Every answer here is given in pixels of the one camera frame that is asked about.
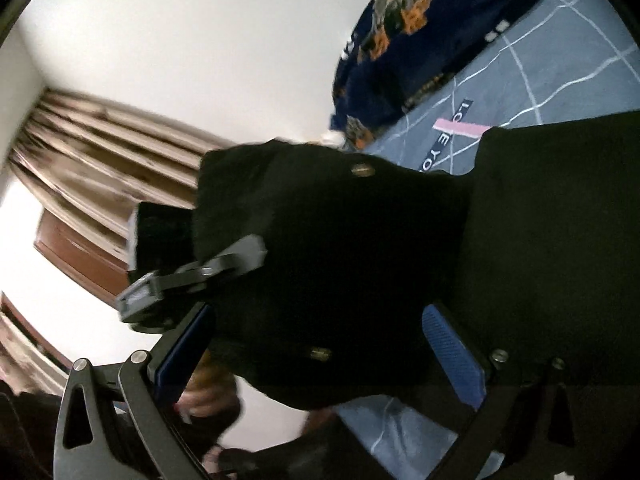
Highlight black pants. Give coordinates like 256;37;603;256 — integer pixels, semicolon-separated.
193;112;639;434

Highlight person's left hand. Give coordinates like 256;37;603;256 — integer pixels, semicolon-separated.
174;350;242;428

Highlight brown wooden door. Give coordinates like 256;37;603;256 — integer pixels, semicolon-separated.
0;209;132;371

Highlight beige striped curtain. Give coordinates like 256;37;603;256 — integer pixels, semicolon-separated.
1;90;216;373

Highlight floral white pillow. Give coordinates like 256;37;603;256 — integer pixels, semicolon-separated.
319;130;346;150

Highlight blue grid bed sheet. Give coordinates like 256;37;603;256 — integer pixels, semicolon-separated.
357;0;639;479

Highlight navy dog print blanket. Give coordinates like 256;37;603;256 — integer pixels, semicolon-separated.
330;0;539;150

